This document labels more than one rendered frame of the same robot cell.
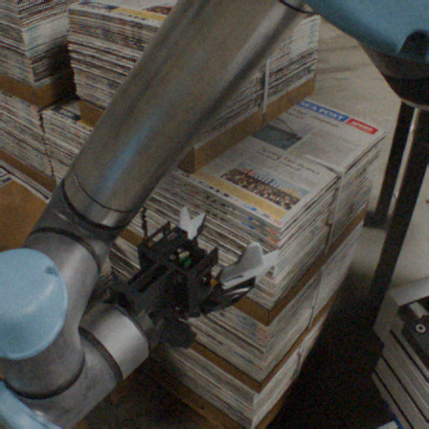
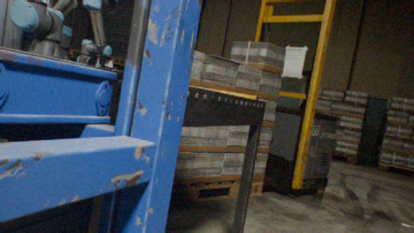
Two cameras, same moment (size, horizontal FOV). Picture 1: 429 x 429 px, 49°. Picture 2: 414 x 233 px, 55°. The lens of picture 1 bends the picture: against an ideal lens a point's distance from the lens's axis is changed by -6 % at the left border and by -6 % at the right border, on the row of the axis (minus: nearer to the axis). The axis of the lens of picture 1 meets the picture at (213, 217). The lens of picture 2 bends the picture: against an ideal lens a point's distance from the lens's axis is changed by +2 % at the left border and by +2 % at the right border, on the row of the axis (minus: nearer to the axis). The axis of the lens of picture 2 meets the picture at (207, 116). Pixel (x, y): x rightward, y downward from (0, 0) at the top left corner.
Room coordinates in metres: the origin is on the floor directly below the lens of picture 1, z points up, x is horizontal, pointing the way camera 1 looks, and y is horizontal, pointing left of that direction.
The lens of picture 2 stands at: (1.40, -2.64, 0.78)
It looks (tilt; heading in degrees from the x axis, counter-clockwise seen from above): 3 degrees down; 94
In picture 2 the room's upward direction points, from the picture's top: 10 degrees clockwise
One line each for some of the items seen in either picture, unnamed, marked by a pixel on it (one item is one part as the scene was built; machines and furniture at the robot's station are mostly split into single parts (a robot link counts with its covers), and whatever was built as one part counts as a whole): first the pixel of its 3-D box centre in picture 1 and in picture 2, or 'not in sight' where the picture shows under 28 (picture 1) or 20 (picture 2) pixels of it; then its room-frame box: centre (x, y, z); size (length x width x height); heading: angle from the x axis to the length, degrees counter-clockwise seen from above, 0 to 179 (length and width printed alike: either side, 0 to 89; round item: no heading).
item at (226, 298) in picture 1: (217, 289); not in sight; (0.39, 0.00, 0.86); 0.09 x 0.05 x 0.02; 116
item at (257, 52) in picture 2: not in sight; (247, 118); (1.48, 0.80, 0.65); 0.39 x 0.30 x 1.29; 141
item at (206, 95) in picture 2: not in sight; (212, 108); (1.31, -1.28, 0.74); 1.34 x 0.05 x 0.12; 73
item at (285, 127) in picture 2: not in sight; (290, 147); (1.99, 1.43, 0.40); 0.69 x 0.55 x 0.80; 141
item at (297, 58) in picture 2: not in sight; (287, 56); (1.77, 1.16, 1.27); 0.57 x 0.01 x 0.65; 141
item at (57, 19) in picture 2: not in sight; (48, 23); (0.46, -0.85, 0.98); 0.13 x 0.12 x 0.14; 85
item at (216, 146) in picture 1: (162, 115); not in sight; (0.79, 0.09, 0.86); 0.29 x 0.16 x 0.04; 51
